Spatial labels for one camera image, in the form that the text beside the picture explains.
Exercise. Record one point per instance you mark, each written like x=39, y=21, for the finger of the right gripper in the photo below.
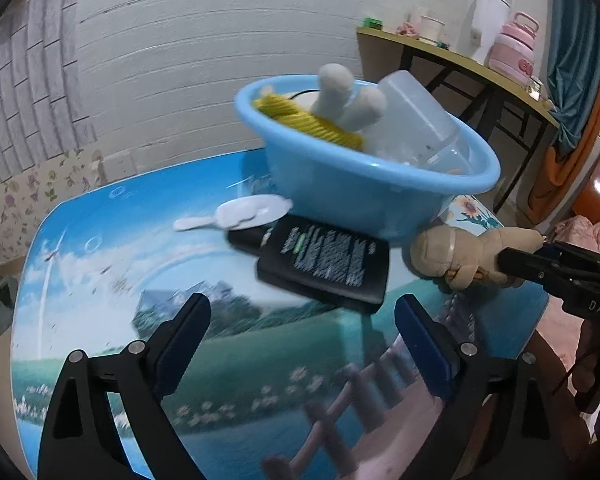
x=553, y=261

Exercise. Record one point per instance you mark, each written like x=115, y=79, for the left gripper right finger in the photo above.
x=496, y=422

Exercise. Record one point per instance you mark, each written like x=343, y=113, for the brown plush toy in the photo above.
x=461, y=258

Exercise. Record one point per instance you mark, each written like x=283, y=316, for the clear toothpick box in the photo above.
x=415, y=129

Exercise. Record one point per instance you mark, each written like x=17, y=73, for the white sun plush toy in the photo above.
x=340, y=113

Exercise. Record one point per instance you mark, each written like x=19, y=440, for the orange curtain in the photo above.
x=557, y=173

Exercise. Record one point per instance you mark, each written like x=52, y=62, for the dustpan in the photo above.
x=8, y=295

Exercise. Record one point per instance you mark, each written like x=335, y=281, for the wooden side table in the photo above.
x=502, y=113

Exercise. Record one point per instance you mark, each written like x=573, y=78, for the white plastic scoop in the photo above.
x=240, y=214

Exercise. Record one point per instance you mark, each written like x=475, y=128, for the pink water bottle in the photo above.
x=512, y=54

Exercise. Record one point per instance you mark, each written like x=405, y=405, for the black bottle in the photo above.
x=326, y=263

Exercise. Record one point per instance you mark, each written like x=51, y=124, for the teal curtain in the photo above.
x=573, y=68

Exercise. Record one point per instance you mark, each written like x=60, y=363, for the blue plastic basin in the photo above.
x=358, y=191

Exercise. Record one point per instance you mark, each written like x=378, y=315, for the white kettle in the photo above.
x=486, y=21

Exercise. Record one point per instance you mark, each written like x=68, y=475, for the white cup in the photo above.
x=430, y=29

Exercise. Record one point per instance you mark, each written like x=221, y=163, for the green small box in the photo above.
x=372, y=23

